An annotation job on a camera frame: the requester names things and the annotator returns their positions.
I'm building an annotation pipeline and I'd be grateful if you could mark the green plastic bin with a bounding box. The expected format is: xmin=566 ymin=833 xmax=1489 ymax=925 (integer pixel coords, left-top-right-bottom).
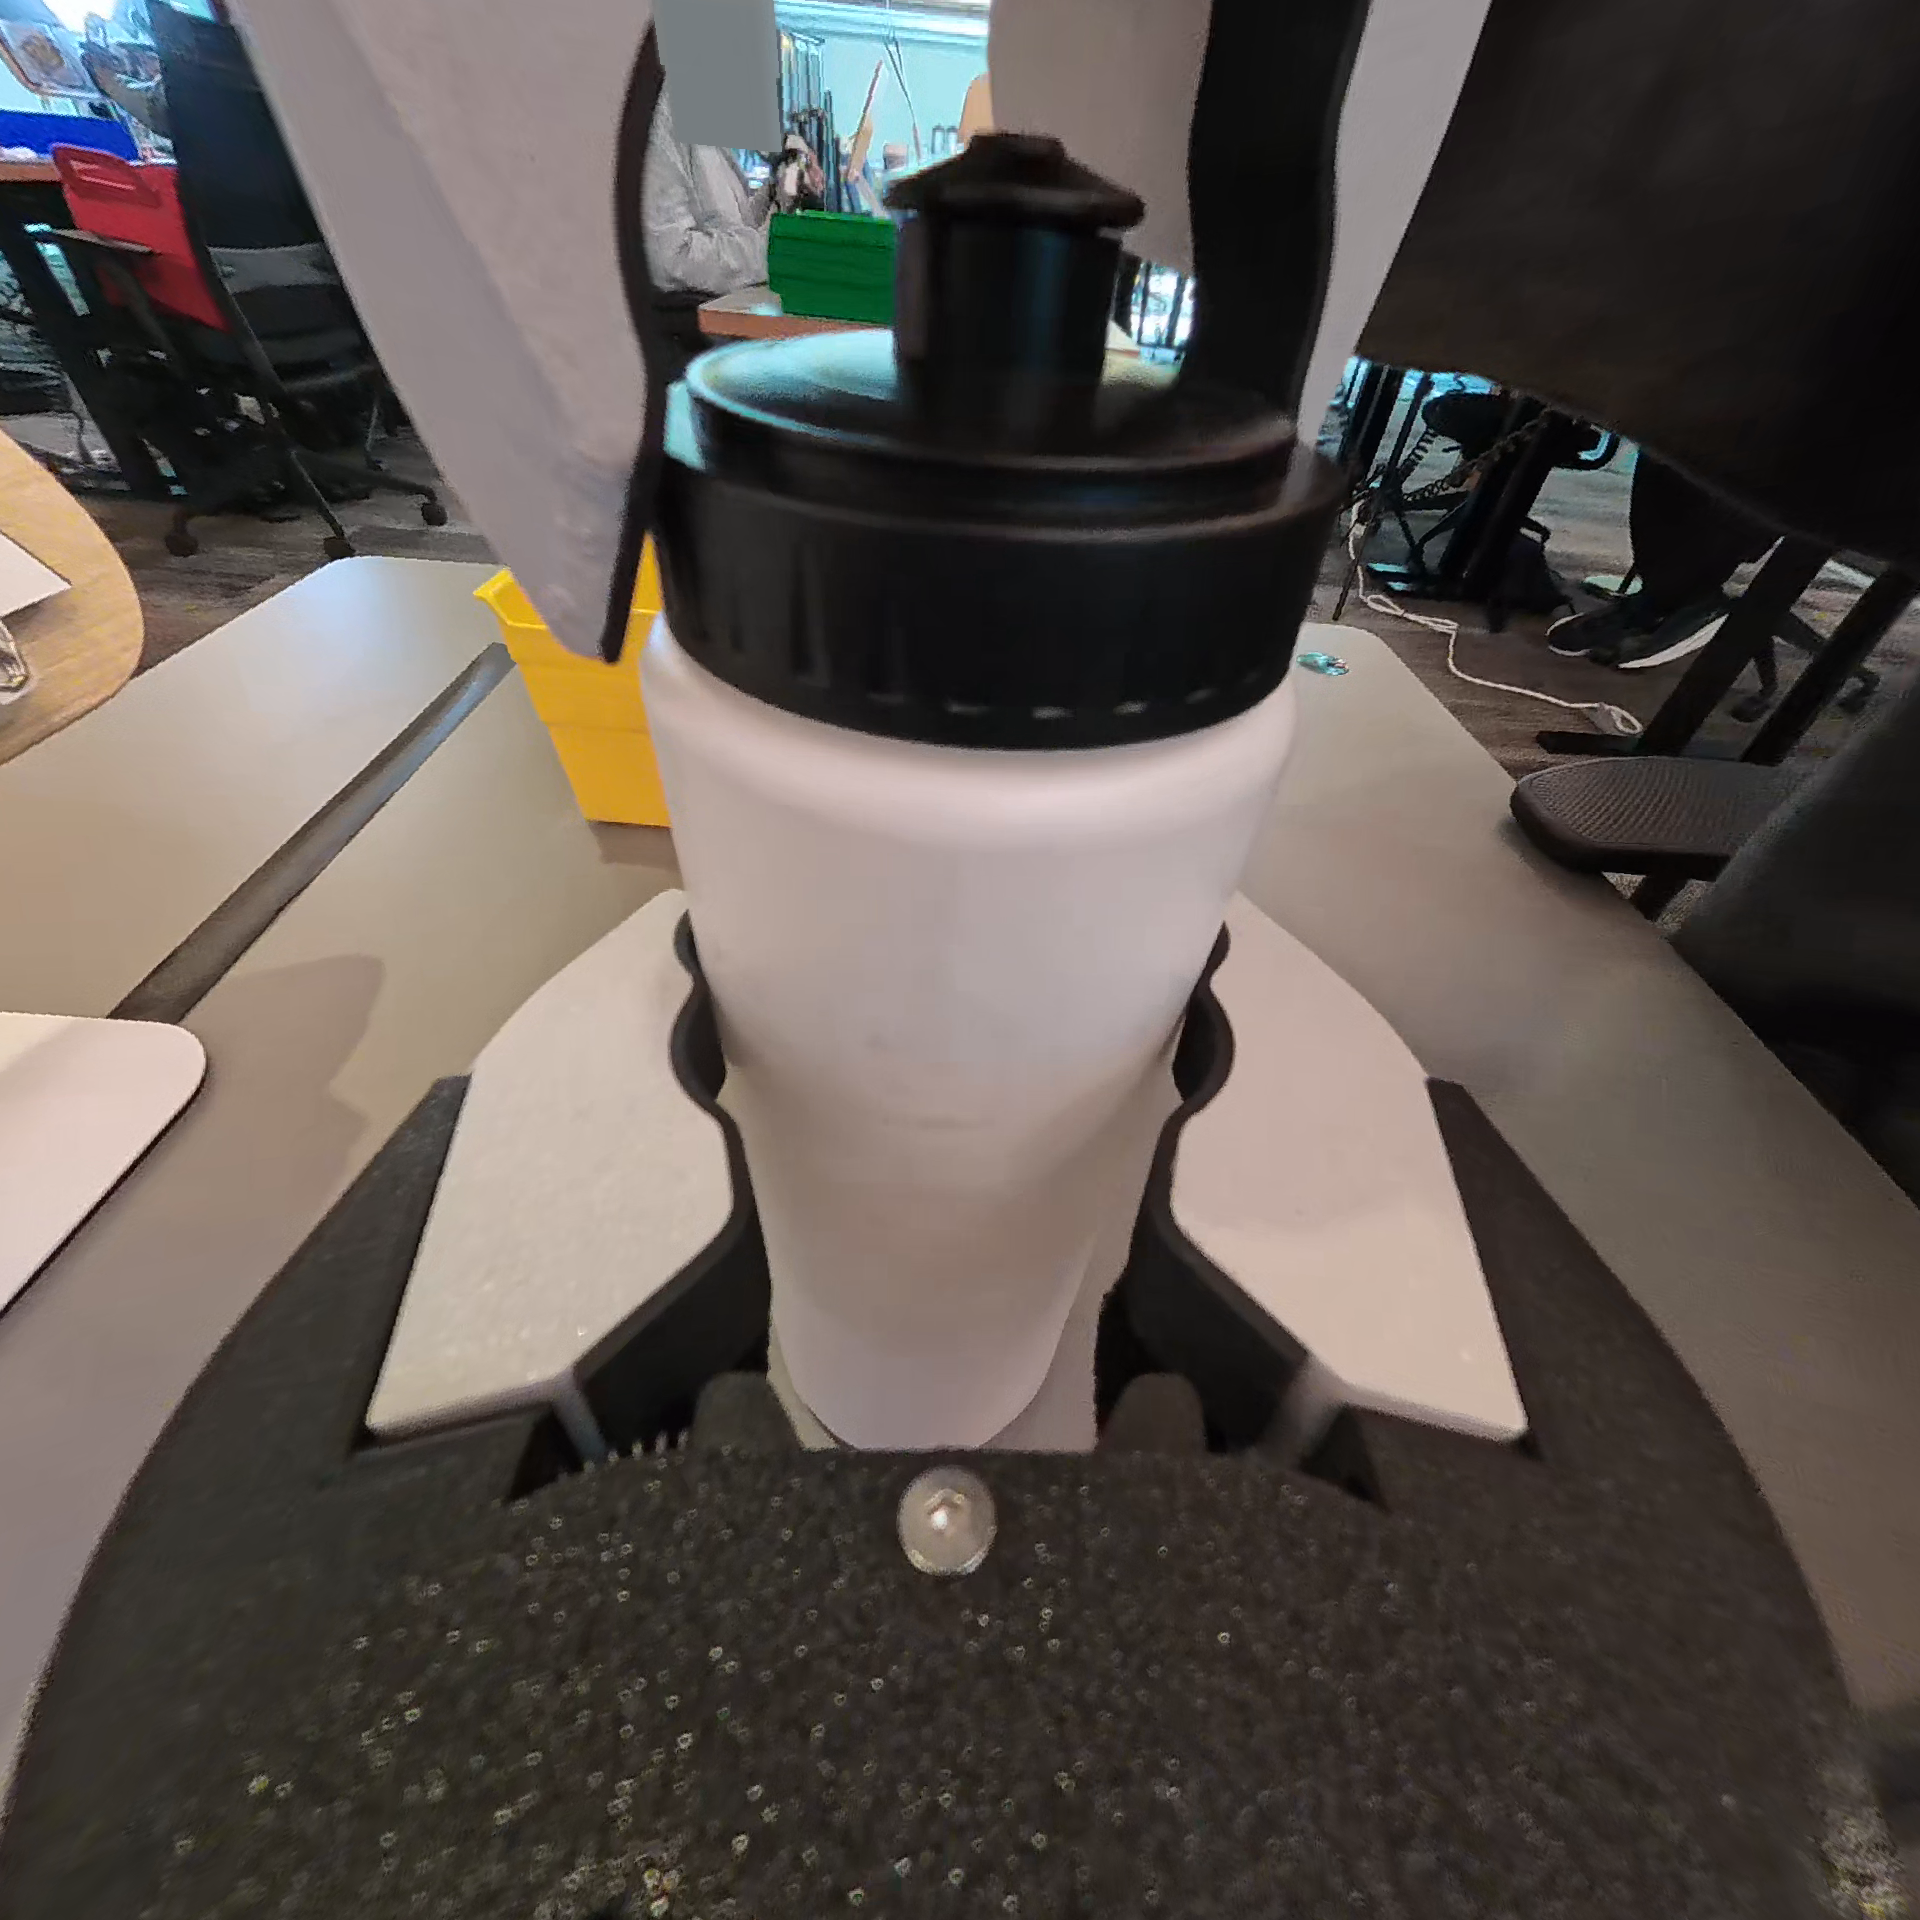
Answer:
xmin=769 ymin=211 xmax=906 ymax=321

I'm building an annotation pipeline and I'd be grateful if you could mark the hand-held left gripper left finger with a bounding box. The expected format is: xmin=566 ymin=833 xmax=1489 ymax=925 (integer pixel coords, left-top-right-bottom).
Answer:
xmin=364 ymin=892 xmax=774 ymax=1460

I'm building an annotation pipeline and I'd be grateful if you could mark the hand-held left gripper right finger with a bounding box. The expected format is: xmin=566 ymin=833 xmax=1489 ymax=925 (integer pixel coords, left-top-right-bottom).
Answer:
xmin=1110 ymin=900 xmax=1531 ymax=1466

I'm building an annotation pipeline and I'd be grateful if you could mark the black bottle lid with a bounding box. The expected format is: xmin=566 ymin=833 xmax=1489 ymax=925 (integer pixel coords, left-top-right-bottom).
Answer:
xmin=661 ymin=133 xmax=1347 ymax=751

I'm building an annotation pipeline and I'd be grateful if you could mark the white floor cable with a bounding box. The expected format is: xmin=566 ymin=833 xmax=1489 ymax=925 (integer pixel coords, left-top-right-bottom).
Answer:
xmin=1342 ymin=497 xmax=1649 ymax=740

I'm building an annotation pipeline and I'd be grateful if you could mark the yellow plastic bin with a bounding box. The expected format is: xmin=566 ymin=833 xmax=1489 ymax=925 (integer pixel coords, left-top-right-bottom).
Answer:
xmin=473 ymin=537 xmax=674 ymax=831

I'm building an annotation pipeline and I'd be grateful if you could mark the black mesh office chair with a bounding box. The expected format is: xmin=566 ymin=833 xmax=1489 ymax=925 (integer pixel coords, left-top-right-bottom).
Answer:
xmin=1506 ymin=681 xmax=1920 ymax=1089

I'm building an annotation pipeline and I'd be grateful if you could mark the red office chair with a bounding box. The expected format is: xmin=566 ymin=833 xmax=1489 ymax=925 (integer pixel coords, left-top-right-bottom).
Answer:
xmin=48 ymin=141 xmax=232 ymax=339

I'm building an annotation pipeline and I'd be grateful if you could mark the wooden table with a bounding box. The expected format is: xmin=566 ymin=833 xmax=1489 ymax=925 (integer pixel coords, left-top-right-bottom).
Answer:
xmin=698 ymin=289 xmax=906 ymax=346

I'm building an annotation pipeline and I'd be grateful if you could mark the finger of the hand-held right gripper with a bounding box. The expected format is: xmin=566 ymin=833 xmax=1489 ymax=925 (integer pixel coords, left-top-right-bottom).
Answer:
xmin=1182 ymin=0 xmax=1498 ymax=442
xmin=232 ymin=0 xmax=682 ymax=666

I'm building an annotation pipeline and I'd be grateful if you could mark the white plastic bottle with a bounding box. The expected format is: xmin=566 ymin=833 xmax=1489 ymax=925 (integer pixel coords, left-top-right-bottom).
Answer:
xmin=643 ymin=608 xmax=1298 ymax=1453

